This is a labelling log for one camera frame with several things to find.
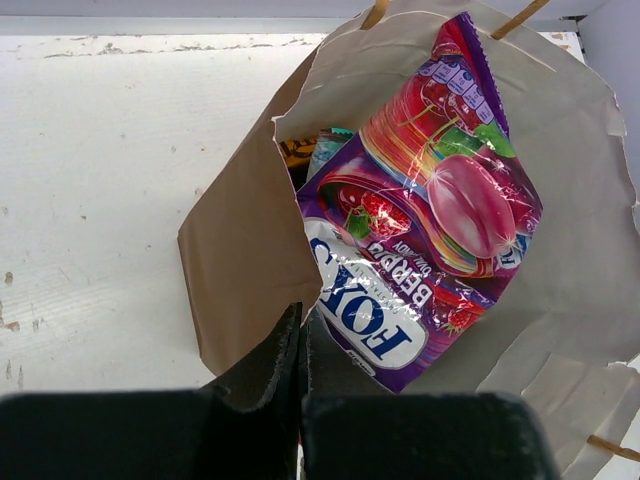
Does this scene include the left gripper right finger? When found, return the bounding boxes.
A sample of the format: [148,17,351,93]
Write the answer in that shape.
[306,312,390,396]

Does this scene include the brown paper bag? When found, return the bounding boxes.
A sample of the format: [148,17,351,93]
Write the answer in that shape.
[178,1,639,479]

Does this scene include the orange Kettle honey dijon chips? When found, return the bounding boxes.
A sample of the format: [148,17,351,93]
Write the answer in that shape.
[278,137,317,173]

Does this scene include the aluminium front rail frame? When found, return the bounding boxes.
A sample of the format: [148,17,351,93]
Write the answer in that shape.
[0,13,591,39]

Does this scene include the teal snack packet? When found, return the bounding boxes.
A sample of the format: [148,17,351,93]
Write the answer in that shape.
[306,127,355,181]

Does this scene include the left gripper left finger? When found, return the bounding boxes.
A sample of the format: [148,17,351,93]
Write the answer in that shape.
[197,302,302,415]

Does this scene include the purple Fox's candy bag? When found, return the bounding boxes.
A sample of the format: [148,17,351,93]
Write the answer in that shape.
[297,12,543,393]

